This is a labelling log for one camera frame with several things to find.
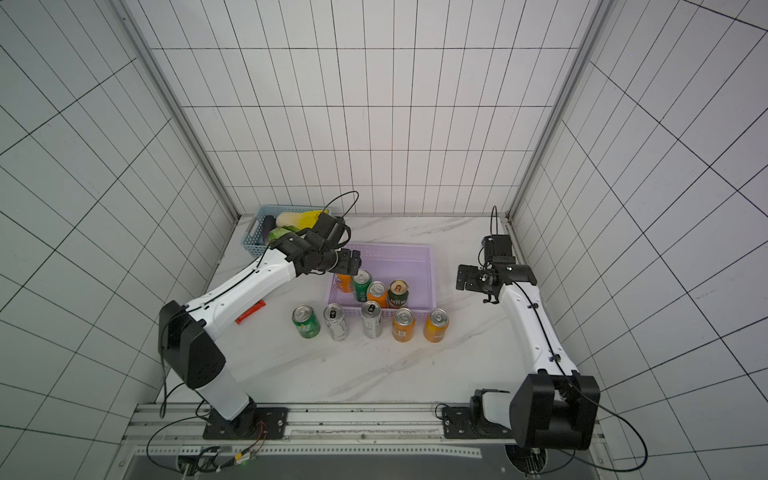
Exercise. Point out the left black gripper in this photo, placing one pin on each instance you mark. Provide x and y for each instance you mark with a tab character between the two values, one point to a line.
345	256

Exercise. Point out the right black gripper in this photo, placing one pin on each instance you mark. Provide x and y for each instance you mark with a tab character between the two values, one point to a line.
470	277

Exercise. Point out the green sprite can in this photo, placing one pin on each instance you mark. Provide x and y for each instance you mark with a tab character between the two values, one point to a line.
361	283
305	321

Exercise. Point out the purple plastic basket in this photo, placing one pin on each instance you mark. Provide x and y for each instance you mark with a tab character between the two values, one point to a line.
386	263

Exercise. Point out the silver slim can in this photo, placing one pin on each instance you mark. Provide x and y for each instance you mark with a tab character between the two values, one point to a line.
371	318
334	318

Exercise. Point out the silver slim can back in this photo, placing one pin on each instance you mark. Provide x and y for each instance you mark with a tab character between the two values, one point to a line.
334	318

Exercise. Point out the orange fanta can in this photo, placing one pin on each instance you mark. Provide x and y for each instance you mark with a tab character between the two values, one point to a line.
377	292
436	325
345	283
403	325

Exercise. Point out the green brown can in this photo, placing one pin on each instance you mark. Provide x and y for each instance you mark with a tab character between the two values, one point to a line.
398	294

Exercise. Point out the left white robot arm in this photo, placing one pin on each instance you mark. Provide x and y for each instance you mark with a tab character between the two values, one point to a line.
188	333

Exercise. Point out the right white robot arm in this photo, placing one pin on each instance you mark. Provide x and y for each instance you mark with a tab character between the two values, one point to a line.
555	406

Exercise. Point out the blue plastic basket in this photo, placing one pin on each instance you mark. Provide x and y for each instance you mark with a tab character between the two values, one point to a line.
251	240

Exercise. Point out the yellow napa cabbage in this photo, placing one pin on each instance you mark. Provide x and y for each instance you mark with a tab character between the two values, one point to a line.
298	220

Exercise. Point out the green lettuce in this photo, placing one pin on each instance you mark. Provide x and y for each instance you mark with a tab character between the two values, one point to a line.
278	232

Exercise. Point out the dark purple eggplant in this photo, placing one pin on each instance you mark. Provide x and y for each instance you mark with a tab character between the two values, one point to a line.
268	224

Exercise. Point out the red snack packet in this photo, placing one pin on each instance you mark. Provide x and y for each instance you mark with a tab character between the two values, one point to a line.
250	311

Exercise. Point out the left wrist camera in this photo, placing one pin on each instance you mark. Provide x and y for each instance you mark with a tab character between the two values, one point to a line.
330	232

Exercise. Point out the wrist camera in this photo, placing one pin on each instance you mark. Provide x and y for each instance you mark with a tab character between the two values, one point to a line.
497	249
330	232

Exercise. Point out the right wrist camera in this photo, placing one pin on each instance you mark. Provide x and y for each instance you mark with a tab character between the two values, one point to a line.
497	249

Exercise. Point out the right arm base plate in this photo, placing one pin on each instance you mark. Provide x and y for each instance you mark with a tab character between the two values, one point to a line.
468	421

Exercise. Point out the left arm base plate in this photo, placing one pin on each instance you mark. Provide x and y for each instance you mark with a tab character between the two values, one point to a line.
251	424

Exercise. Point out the aluminium mounting rail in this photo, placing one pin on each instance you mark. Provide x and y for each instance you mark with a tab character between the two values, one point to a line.
326	428

